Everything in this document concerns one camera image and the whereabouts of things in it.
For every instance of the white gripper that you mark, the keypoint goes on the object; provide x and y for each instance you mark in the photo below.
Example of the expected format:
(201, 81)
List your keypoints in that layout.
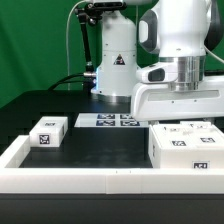
(154, 100)

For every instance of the white cabinet body box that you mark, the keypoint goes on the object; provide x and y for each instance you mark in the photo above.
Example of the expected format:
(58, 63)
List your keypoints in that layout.
(186, 158)

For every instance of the white cabinet door panel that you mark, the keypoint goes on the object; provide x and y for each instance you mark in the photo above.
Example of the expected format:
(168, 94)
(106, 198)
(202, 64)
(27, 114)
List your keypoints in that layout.
(173, 136)
(204, 134)

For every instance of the white cabinet top block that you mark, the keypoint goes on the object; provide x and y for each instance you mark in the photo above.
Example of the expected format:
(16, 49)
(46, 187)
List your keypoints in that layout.
(49, 131)

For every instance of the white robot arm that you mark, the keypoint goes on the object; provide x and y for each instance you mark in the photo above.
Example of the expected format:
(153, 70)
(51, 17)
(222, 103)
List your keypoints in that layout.
(154, 51)

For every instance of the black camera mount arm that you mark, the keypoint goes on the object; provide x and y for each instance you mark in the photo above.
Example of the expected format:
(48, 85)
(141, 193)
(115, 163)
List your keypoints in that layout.
(88, 15)

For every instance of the white marker base plate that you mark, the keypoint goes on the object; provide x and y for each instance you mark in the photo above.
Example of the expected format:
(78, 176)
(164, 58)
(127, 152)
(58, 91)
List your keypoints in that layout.
(108, 120)

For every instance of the white U-shaped fence frame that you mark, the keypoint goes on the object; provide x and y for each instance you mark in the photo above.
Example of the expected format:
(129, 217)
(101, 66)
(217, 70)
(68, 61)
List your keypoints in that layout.
(16, 179)

